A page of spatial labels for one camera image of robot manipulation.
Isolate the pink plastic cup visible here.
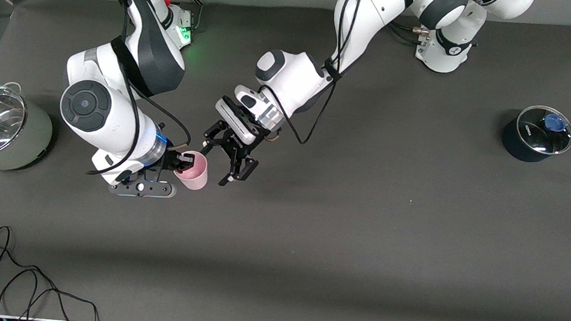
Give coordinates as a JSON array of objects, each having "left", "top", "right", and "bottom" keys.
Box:
[{"left": 172, "top": 149, "right": 211, "bottom": 192}]

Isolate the grey-green cooking pot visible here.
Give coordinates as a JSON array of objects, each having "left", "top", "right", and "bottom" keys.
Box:
[{"left": 0, "top": 81, "right": 58, "bottom": 178}]

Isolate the dark blue saucepan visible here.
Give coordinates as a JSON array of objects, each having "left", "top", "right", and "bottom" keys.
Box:
[{"left": 500, "top": 103, "right": 571, "bottom": 166}]

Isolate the glass saucepan lid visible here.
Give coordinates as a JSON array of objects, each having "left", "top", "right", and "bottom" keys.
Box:
[{"left": 515, "top": 104, "right": 571, "bottom": 157}]

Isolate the black right arm base cable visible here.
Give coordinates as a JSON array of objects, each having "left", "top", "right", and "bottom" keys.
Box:
[{"left": 162, "top": 0, "right": 205, "bottom": 32}]

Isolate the black arm base cable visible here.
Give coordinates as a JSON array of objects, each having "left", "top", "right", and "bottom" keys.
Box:
[
  {"left": 385, "top": 20, "right": 431, "bottom": 44},
  {"left": 162, "top": 0, "right": 205, "bottom": 32}
]

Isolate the thin black loose cable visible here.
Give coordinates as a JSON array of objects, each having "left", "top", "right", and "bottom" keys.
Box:
[{"left": 0, "top": 225, "right": 108, "bottom": 321}]

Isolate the black left arm base cable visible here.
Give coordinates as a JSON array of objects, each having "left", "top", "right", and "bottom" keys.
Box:
[{"left": 385, "top": 20, "right": 431, "bottom": 44}]

